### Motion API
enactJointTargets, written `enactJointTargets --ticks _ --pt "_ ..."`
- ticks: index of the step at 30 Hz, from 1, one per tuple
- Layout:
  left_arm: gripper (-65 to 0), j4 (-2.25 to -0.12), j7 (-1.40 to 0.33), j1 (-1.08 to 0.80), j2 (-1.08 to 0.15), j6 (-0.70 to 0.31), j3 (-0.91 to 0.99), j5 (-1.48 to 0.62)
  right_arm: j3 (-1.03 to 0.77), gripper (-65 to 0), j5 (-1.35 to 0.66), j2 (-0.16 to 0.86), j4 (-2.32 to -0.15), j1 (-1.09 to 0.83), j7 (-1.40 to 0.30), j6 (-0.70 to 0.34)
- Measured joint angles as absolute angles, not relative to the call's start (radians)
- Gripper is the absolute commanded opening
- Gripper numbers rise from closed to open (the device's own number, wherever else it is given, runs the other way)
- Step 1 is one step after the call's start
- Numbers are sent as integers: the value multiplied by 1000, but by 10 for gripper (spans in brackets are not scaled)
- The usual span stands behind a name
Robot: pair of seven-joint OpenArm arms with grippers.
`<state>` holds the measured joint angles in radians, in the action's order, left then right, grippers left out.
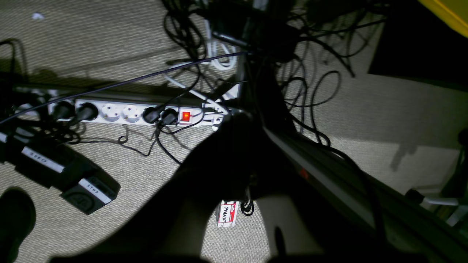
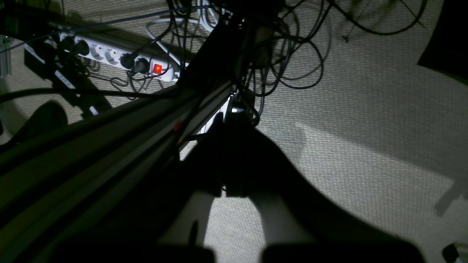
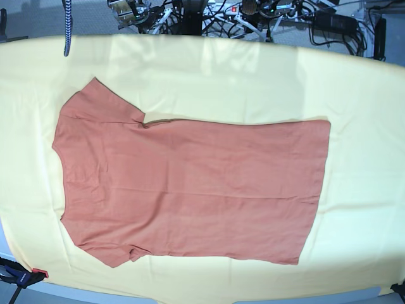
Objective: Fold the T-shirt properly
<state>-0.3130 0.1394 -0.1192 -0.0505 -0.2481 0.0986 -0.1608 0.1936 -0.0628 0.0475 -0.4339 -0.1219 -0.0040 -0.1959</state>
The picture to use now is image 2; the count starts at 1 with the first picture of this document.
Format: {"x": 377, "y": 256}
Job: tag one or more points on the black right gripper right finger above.
{"x": 258, "y": 169}

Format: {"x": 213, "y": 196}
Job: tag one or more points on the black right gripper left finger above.
{"x": 198, "y": 182}

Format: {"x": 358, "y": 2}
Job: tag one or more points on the white power strip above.
{"x": 120, "y": 53}

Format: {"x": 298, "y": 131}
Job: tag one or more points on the aluminium table frame rail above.
{"x": 67, "y": 182}

